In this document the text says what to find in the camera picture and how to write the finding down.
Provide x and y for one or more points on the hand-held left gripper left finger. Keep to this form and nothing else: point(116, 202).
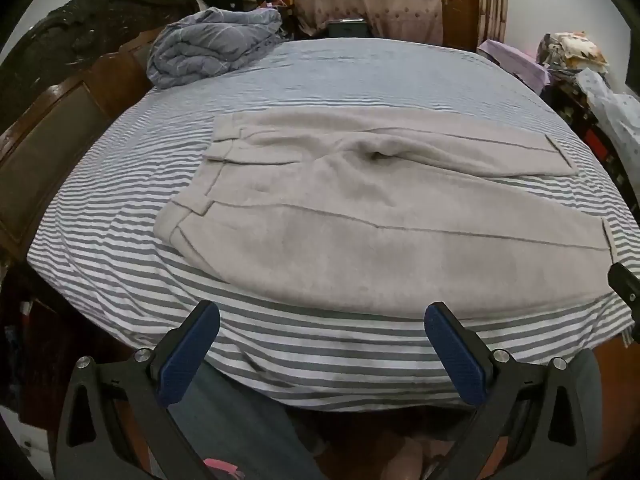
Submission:
point(187, 355)

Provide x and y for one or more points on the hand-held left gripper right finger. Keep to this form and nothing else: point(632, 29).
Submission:
point(457, 355)

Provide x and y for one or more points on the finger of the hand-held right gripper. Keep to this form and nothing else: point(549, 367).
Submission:
point(627, 285)

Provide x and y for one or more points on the light grey pants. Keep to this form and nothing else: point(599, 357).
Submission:
point(350, 220)

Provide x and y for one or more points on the person's left leg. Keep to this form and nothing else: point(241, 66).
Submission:
point(250, 435)

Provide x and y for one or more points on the person's leg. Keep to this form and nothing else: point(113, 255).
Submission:
point(590, 400)
point(250, 435)

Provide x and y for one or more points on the pink slipper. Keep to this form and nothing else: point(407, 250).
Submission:
point(222, 466)

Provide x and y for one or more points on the person's right leg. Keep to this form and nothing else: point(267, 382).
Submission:
point(590, 400)

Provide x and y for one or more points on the pale dotted cloth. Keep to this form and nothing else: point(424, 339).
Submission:
point(612, 105)

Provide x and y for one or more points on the floral cloth pile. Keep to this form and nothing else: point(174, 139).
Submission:
point(575, 50)

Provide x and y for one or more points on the purple cloth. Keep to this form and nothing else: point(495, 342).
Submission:
point(515, 60)

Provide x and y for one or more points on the grey white striped bed sheet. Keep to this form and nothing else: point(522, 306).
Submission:
point(350, 75)

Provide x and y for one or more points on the dark wooden bed headboard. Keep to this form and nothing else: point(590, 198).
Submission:
point(55, 85)

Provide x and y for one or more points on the folded blue grey quilt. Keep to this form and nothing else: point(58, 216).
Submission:
point(215, 45)

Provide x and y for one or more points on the striped beige curtain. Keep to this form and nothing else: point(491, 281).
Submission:
point(492, 0)

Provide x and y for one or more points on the brown wooden door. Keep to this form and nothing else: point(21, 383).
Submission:
point(457, 2)

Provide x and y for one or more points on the small black box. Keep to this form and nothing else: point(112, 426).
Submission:
point(346, 28)

